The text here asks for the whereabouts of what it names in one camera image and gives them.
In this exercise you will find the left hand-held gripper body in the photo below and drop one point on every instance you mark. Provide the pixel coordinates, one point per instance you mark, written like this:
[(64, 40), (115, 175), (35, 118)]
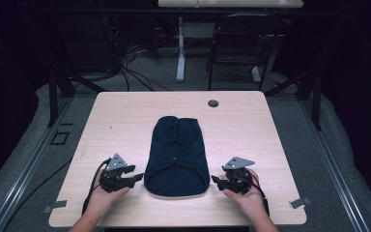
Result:
[(114, 175)]

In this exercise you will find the person's left hand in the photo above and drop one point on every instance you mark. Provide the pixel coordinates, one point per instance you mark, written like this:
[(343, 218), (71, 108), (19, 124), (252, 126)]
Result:
[(104, 199)]

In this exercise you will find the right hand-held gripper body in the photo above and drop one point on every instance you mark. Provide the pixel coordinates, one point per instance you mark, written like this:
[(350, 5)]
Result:
[(238, 180)]

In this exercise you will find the dark navy hooded garment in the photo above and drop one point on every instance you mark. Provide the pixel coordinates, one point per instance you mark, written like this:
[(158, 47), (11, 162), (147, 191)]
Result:
[(176, 161)]

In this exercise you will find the grey tape strip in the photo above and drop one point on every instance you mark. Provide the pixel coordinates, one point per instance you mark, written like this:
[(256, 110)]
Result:
[(300, 202), (56, 205)]

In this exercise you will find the black folding chair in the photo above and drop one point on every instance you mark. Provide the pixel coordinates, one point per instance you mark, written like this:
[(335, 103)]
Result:
[(243, 48)]

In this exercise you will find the person's right hand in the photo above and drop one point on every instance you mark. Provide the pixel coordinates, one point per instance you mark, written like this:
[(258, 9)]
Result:
[(249, 203)]

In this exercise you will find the black tape square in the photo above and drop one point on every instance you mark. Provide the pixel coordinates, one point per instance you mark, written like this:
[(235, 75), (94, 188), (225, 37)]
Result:
[(53, 138)]

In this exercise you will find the black metal stand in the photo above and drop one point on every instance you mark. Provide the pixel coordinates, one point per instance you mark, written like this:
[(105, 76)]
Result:
[(61, 87), (309, 87)]

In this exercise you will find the short black tape strip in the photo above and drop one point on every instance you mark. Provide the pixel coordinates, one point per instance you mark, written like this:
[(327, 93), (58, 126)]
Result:
[(66, 123)]

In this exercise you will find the white desk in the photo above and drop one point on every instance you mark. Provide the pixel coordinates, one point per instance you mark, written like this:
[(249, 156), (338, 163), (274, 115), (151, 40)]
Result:
[(230, 3)]

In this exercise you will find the metal floor rail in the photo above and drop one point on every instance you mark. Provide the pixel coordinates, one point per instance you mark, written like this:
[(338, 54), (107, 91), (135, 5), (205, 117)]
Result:
[(29, 167), (331, 167)]

